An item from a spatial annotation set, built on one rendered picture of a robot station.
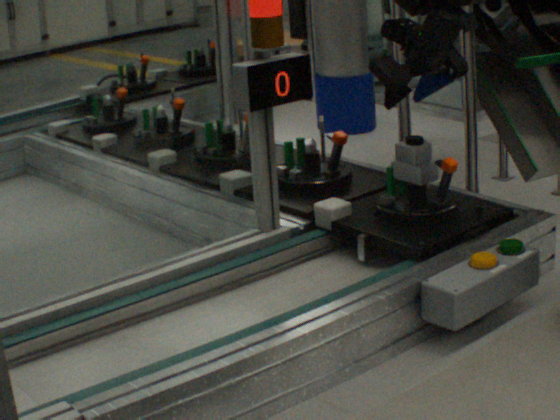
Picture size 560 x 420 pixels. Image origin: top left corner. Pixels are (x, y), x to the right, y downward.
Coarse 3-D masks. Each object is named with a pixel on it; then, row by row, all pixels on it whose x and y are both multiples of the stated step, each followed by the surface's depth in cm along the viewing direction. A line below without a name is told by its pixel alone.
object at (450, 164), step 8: (440, 160) 150; (448, 160) 147; (440, 168) 149; (448, 168) 147; (456, 168) 148; (448, 176) 148; (440, 184) 150; (448, 184) 150; (440, 192) 150; (440, 200) 151
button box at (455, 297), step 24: (504, 264) 135; (528, 264) 138; (432, 288) 131; (456, 288) 129; (480, 288) 131; (504, 288) 135; (528, 288) 140; (432, 312) 132; (456, 312) 128; (480, 312) 132
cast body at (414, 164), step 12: (396, 144) 153; (408, 144) 152; (420, 144) 152; (396, 156) 154; (408, 156) 152; (420, 156) 151; (432, 156) 153; (396, 168) 155; (408, 168) 152; (420, 168) 150; (432, 168) 152; (408, 180) 153; (420, 180) 151; (432, 180) 153
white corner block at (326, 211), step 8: (328, 200) 158; (336, 200) 158; (344, 200) 158; (320, 208) 157; (328, 208) 155; (336, 208) 155; (344, 208) 156; (320, 216) 157; (328, 216) 155; (336, 216) 155; (344, 216) 156; (320, 224) 158; (328, 224) 156
